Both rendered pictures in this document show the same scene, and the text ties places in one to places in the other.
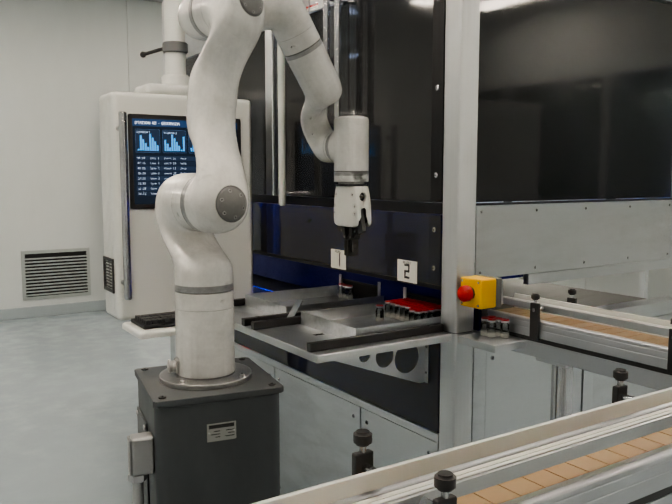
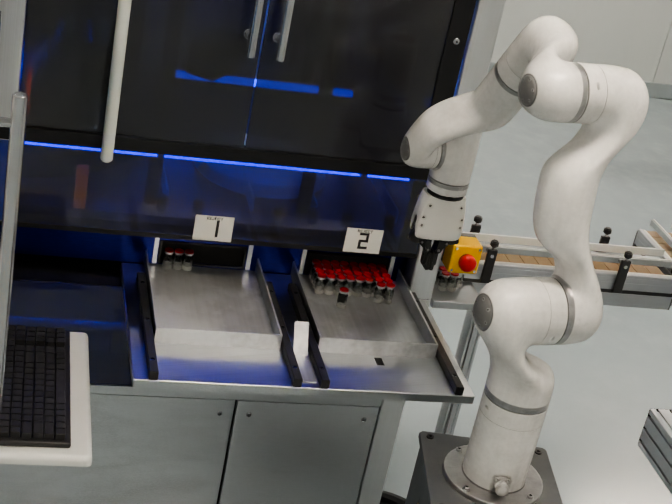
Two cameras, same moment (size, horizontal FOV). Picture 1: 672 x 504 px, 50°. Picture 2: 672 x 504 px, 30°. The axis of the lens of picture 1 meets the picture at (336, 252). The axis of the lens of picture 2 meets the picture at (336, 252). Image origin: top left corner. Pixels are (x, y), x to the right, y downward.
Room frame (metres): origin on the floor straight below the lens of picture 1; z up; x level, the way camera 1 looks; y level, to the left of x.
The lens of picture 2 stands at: (1.25, 2.27, 2.19)
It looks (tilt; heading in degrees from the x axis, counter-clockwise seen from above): 25 degrees down; 287
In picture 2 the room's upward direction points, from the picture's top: 12 degrees clockwise
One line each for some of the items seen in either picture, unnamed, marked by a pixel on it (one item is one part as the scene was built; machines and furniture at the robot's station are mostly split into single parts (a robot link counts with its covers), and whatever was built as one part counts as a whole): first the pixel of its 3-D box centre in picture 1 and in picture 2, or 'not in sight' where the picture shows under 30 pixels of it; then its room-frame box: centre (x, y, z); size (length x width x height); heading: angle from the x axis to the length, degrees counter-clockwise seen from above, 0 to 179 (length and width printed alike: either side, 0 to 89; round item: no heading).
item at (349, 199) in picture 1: (351, 203); (440, 212); (1.74, -0.04, 1.21); 0.10 x 0.08 x 0.11; 35
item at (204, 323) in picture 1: (205, 333); (504, 437); (1.45, 0.27, 0.95); 0.19 x 0.19 x 0.18
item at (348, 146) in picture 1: (350, 143); (454, 147); (1.74, -0.03, 1.35); 0.09 x 0.08 x 0.13; 42
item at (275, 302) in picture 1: (314, 300); (209, 297); (2.16, 0.07, 0.90); 0.34 x 0.26 x 0.04; 123
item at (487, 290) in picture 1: (480, 291); (461, 253); (1.73, -0.35, 1.00); 0.08 x 0.07 x 0.07; 123
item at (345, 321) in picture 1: (380, 319); (361, 308); (1.88, -0.12, 0.90); 0.34 x 0.26 x 0.04; 123
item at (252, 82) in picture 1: (238, 117); not in sight; (2.83, 0.38, 1.51); 0.49 x 0.01 x 0.59; 33
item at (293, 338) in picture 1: (324, 321); (289, 330); (1.98, 0.03, 0.87); 0.70 x 0.48 x 0.02; 33
